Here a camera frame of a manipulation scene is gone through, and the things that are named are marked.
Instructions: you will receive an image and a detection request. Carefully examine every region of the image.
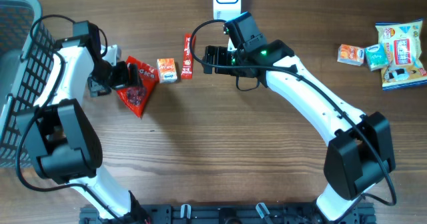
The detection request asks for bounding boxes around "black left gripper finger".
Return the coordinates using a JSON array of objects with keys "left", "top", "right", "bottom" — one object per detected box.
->
[
  {"left": 128, "top": 63, "right": 143, "bottom": 87},
  {"left": 111, "top": 63, "right": 129, "bottom": 88}
]

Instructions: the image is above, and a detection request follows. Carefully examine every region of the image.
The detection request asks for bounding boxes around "red Hacks candy bag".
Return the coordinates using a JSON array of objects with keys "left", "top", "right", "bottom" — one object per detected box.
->
[{"left": 117, "top": 56, "right": 159, "bottom": 118}]

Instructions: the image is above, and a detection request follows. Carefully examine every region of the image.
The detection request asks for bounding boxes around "red coffee stick sachet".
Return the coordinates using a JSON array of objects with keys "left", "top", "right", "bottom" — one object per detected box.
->
[{"left": 181, "top": 33, "right": 193, "bottom": 79}]

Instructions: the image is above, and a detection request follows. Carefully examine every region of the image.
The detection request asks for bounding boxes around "orange small carton box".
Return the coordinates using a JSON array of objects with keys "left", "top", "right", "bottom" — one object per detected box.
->
[{"left": 337, "top": 44, "right": 365, "bottom": 66}]

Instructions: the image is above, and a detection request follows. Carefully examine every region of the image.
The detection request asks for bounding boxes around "teal Kleenex tissue pack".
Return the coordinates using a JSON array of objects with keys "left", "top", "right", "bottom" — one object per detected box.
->
[{"left": 365, "top": 44, "right": 390, "bottom": 71}]

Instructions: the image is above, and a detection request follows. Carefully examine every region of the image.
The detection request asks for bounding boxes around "yellow white snack bag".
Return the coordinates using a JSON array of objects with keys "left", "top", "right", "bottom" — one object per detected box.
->
[{"left": 376, "top": 19, "right": 426, "bottom": 91}]

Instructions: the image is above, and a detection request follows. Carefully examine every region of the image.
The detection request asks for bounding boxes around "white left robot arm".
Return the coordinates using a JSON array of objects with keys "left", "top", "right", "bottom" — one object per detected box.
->
[{"left": 15, "top": 21, "right": 150, "bottom": 223}]

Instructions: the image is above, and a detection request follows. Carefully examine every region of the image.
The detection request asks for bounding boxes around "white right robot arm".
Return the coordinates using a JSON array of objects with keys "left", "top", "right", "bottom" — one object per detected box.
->
[{"left": 199, "top": 12, "right": 397, "bottom": 223}]

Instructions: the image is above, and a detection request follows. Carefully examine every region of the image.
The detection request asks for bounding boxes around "white barcode scanner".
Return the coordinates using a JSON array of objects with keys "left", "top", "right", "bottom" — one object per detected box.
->
[{"left": 213, "top": 0, "right": 242, "bottom": 21}]

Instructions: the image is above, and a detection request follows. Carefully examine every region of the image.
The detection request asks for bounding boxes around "grey plastic shopping basket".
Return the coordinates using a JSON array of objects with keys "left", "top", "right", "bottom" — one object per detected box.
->
[{"left": 1, "top": 0, "right": 55, "bottom": 168}]

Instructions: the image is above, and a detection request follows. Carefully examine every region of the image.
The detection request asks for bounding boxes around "black aluminium mounting rail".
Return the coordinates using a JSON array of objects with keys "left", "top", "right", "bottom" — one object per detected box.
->
[{"left": 79, "top": 203, "right": 377, "bottom": 224}]

